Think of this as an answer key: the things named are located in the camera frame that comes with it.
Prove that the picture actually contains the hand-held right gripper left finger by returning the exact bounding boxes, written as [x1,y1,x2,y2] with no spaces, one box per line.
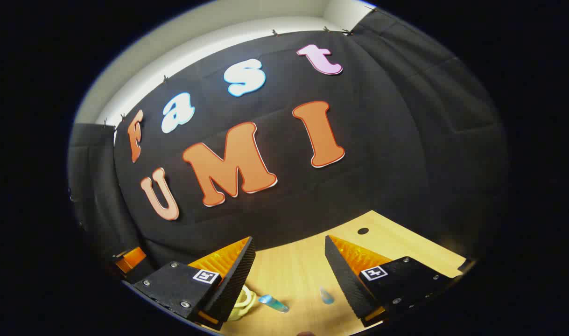
[132,236,256,325]

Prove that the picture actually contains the blue skin care bottle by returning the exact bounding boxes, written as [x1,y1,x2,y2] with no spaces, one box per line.
[258,294,290,314]

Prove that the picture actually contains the black backdrop cloth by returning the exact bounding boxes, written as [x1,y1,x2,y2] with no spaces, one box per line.
[67,9,509,276]

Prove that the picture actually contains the yellow and grey suitcase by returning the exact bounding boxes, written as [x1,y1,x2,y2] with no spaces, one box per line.
[227,285,257,322]

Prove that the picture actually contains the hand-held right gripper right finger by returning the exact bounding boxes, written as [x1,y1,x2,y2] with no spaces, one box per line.
[324,235,454,327]

